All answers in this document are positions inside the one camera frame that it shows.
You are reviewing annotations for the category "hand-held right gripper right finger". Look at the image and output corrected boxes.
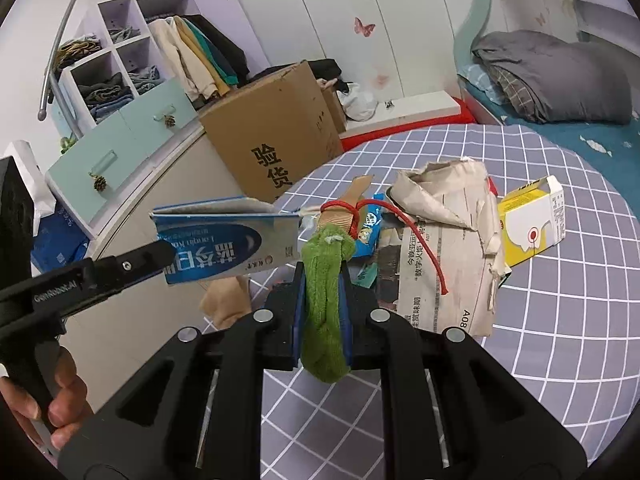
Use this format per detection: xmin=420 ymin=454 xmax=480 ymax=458
xmin=340 ymin=270 xmax=588 ymax=480

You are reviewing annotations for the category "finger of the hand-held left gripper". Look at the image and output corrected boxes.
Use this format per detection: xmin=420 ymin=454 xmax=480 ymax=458
xmin=87 ymin=241 xmax=175 ymax=293

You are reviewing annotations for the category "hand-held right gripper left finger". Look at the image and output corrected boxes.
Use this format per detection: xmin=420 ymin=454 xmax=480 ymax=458
xmin=57 ymin=260 xmax=307 ymax=480

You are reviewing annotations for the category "green sock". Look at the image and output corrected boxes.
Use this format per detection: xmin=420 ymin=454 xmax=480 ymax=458
xmin=300 ymin=225 xmax=357 ymax=385

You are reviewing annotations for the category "blue white toothpaste box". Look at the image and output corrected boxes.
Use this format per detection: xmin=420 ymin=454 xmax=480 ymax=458
xmin=150 ymin=196 xmax=303 ymax=287

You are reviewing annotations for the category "large cardboard box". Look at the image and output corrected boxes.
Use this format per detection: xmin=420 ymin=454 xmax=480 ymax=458
xmin=198 ymin=60 xmax=346 ymax=206

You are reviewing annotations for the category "person's left hand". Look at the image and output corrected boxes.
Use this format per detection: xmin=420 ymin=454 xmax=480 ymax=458
xmin=0 ymin=345 xmax=96 ymax=453

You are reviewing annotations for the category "beige stocking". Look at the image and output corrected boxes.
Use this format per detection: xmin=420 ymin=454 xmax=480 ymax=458
xmin=200 ymin=276 xmax=251 ymax=331

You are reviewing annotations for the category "blue plastic bag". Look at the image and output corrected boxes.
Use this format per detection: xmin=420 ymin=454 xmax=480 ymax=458
xmin=32 ymin=205 xmax=91 ymax=273

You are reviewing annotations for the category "white cabinet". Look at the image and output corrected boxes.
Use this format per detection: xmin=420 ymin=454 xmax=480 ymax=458
xmin=62 ymin=125 xmax=251 ymax=411

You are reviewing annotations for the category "blue snack wrapper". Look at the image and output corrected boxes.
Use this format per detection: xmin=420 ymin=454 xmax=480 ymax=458
xmin=352 ymin=192 xmax=401 ymax=261

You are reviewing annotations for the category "crumpled newspaper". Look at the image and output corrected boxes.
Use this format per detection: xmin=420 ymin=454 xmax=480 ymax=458
xmin=375 ymin=157 xmax=513 ymax=340

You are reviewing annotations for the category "tan wooden comb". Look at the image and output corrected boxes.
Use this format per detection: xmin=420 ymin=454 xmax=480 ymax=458
xmin=312 ymin=175 xmax=373 ymax=241

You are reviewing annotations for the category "light teal drawer cabinet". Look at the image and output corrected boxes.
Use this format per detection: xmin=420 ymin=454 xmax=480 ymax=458
xmin=45 ymin=77 xmax=201 ymax=228

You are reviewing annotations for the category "white paper bag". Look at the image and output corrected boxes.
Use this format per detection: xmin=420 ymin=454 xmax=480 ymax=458
xmin=5 ymin=140 xmax=57 ymax=211

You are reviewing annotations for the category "folded dark clothes pile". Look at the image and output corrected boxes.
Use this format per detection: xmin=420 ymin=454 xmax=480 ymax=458
xmin=80 ymin=72 xmax=136 ymax=113

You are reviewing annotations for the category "red mat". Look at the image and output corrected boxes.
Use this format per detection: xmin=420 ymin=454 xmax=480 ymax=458
xmin=340 ymin=105 xmax=476 ymax=151

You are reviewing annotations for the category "yellow white carton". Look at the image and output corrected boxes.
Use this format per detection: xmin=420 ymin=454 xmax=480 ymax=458
xmin=497 ymin=175 xmax=568 ymax=268

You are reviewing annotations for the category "grey checked tablecloth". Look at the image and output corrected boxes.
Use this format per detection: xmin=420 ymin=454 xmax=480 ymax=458
xmin=200 ymin=122 xmax=640 ymax=480

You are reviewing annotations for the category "beige hanging garment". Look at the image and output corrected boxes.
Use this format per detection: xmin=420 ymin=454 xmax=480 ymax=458
xmin=149 ymin=17 xmax=221 ymax=103

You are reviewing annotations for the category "mustard hanging garment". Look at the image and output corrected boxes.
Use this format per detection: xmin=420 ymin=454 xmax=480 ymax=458
xmin=172 ymin=16 xmax=232 ymax=97

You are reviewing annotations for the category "olive patterned folded cloth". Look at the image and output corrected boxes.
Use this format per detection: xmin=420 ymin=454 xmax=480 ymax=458
xmin=54 ymin=37 xmax=102 ymax=70

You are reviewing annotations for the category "white platform step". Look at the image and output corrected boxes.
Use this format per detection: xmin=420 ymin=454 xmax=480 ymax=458
xmin=345 ymin=91 xmax=461 ymax=136

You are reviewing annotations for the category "teal hanging garment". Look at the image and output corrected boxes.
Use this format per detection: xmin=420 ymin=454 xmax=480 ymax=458
xmin=185 ymin=16 xmax=240 ymax=87

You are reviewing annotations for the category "black clothing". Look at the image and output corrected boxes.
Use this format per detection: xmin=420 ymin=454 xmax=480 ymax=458
xmin=305 ymin=59 xmax=351 ymax=93

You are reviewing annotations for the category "black hanging garment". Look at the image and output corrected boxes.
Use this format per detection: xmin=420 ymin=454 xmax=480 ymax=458
xmin=192 ymin=14 xmax=250 ymax=82

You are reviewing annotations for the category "white shelf unit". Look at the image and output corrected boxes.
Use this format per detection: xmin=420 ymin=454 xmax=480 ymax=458
xmin=50 ymin=0 xmax=201 ymax=126

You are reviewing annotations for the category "teal bed sheet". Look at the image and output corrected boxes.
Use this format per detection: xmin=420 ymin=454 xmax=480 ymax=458
xmin=457 ymin=60 xmax=640 ymax=241

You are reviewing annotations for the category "grey blanket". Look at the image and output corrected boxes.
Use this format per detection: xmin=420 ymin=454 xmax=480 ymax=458
xmin=470 ymin=30 xmax=633 ymax=126

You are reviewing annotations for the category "red string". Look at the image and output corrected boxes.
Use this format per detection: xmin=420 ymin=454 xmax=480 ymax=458
xmin=320 ymin=199 xmax=451 ymax=295

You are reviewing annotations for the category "curved metal rail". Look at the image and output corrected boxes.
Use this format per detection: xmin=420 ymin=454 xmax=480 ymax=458
xmin=37 ymin=0 xmax=118 ymax=121

